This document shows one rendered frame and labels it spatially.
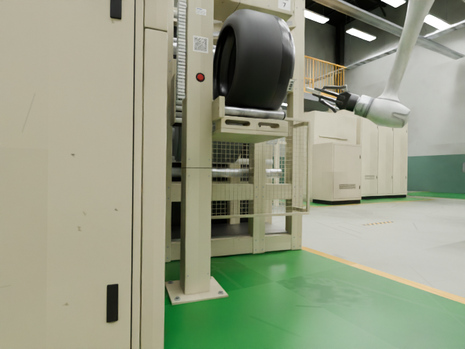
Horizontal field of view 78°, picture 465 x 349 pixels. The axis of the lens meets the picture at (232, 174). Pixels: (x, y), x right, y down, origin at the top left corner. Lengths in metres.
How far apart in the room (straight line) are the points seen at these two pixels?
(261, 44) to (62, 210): 1.09
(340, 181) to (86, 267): 5.76
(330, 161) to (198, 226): 4.82
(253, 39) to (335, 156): 4.83
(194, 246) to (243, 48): 0.95
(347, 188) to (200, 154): 5.14
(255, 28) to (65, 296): 1.24
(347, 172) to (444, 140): 7.30
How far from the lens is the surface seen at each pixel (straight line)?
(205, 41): 1.55
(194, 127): 1.41
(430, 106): 13.61
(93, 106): 0.64
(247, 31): 1.45
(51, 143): 0.64
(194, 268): 1.47
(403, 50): 1.47
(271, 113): 1.49
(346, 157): 6.30
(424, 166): 13.44
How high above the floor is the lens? 0.59
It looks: level
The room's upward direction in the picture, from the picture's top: 1 degrees clockwise
